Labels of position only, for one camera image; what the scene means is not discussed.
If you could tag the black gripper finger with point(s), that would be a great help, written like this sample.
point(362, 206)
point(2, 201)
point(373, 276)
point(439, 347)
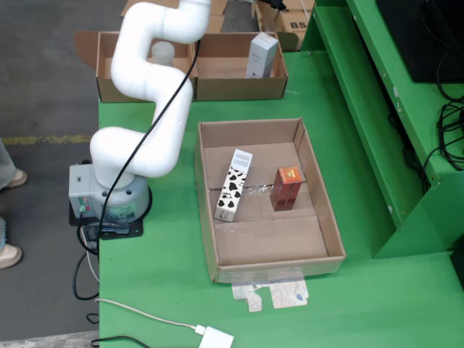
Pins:
point(277, 4)

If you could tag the tall white cosmetic box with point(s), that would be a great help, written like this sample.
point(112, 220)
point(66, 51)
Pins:
point(261, 54)

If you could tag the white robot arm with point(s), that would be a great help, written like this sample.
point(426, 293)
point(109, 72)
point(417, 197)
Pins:
point(159, 87)

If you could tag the open brown cardboard box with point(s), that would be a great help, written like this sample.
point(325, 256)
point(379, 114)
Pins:
point(105, 58)
point(224, 69)

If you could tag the red orange product box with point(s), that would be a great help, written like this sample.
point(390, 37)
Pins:
point(286, 188)

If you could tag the shallow cardboard tray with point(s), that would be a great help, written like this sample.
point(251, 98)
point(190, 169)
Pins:
point(272, 250)

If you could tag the grey robot control box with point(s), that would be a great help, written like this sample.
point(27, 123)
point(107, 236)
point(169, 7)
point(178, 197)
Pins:
point(78, 188)

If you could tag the white bottle teal label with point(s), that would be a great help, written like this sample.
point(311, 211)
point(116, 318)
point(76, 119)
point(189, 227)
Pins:
point(163, 50)

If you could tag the black computer monitor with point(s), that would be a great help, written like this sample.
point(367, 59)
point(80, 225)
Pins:
point(417, 36)

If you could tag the green metal shelf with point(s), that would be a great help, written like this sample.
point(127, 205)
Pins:
point(398, 145)

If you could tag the cow print carton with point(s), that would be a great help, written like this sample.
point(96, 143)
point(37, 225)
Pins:
point(232, 188)

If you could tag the flattened white paper carton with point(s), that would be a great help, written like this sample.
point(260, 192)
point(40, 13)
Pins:
point(286, 293)

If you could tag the beige sneaker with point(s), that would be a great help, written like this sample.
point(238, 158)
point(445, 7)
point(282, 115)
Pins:
point(20, 178)
point(11, 256)

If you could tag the blue jeans leg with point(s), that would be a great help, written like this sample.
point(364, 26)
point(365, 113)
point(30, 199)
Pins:
point(3, 232)
point(5, 166)

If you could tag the white usb adapter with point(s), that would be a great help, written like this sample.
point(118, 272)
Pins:
point(215, 339)

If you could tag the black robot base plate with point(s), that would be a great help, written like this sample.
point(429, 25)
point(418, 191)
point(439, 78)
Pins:
point(119, 232)

